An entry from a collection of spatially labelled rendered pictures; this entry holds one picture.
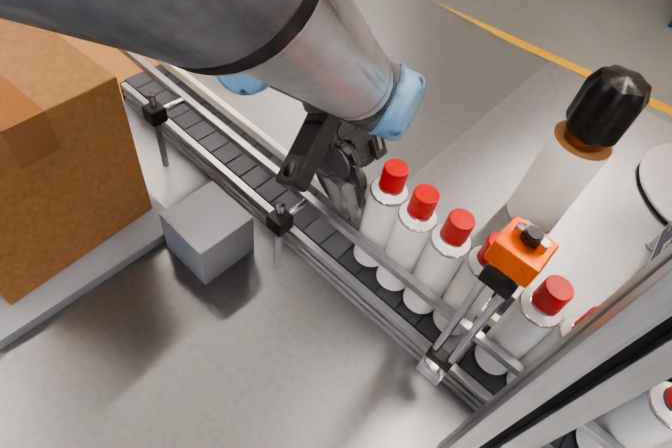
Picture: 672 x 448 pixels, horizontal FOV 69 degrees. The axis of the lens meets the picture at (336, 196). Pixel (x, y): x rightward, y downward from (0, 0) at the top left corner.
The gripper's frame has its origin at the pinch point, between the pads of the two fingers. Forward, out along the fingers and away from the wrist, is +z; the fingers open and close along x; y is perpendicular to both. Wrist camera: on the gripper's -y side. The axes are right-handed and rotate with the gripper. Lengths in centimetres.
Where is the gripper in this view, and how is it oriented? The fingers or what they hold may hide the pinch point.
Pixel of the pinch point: (352, 222)
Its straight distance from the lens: 73.9
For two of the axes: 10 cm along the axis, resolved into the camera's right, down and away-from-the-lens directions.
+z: 2.6, 8.4, 4.8
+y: 6.7, -5.2, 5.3
